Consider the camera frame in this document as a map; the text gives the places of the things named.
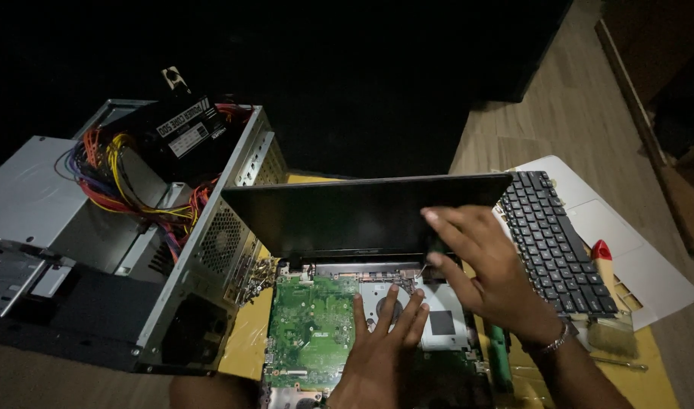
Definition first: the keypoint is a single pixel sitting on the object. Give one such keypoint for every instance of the person's right hand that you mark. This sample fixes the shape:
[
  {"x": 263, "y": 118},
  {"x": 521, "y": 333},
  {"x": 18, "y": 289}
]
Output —
[{"x": 506, "y": 267}]

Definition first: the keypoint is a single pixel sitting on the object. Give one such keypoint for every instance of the black power supply unit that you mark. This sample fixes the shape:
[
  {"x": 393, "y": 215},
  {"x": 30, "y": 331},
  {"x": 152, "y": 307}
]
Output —
[{"x": 182, "y": 130}]

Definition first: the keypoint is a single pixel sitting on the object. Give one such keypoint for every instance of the yellow table mat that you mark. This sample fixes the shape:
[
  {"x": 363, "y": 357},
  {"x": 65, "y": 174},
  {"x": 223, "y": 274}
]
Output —
[{"x": 244, "y": 335}]

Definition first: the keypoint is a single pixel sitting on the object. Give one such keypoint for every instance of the silver laptop drive bracket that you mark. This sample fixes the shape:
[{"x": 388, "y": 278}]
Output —
[{"x": 456, "y": 341}]

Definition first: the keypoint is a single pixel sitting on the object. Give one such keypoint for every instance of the black opened laptop base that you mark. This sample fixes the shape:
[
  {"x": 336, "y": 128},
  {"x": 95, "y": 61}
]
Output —
[{"x": 443, "y": 386}]

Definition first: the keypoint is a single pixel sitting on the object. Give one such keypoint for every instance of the black laptop screen lid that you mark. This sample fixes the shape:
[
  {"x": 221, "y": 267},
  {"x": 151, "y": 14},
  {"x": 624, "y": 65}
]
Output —
[{"x": 335, "y": 216}]

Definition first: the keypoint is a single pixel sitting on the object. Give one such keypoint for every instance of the large black furniture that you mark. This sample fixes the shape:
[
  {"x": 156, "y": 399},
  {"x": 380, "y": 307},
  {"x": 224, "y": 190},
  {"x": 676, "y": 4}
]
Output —
[{"x": 381, "y": 85}]

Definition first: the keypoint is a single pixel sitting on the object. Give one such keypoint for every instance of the brown wooden furniture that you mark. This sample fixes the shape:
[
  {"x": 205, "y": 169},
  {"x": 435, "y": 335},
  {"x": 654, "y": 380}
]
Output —
[{"x": 682, "y": 199}]

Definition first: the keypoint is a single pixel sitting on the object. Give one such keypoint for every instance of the black detached laptop keyboard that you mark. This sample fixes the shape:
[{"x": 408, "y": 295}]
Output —
[{"x": 551, "y": 250}]

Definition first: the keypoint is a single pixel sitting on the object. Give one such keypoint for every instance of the white laptop palmrest cover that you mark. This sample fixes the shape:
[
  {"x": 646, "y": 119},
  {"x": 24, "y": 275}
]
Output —
[{"x": 654, "y": 272}]

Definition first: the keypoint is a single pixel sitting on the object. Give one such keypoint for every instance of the person's left hand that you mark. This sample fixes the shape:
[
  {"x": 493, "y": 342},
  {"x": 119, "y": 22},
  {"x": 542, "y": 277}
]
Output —
[{"x": 375, "y": 363}]

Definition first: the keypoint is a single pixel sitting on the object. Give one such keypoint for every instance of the white black printed tag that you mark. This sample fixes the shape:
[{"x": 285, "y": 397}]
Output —
[{"x": 174, "y": 78}]

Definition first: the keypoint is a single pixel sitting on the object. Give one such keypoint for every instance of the red-tipped wooden paint brush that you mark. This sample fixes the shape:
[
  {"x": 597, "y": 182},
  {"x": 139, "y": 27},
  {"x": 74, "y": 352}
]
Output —
[{"x": 611, "y": 335}]

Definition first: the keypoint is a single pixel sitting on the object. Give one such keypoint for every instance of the thin metal rod tool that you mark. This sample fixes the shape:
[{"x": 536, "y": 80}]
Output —
[{"x": 625, "y": 363}]

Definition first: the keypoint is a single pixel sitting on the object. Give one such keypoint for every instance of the silver open desktop computer case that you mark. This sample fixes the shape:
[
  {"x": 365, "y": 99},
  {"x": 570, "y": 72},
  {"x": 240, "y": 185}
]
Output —
[{"x": 29, "y": 187}]

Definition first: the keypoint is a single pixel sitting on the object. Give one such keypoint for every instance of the silver laptop cooling fan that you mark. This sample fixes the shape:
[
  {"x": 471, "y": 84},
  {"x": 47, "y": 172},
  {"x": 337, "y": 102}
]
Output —
[{"x": 374, "y": 295}]

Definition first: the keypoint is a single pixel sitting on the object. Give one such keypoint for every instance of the person's leg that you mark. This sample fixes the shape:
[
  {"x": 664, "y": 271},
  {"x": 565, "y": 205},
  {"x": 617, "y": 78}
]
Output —
[{"x": 210, "y": 395}]

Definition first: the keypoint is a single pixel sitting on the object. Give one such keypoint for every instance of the green laptop motherboard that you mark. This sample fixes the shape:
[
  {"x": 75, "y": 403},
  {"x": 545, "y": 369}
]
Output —
[{"x": 307, "y": 324}]

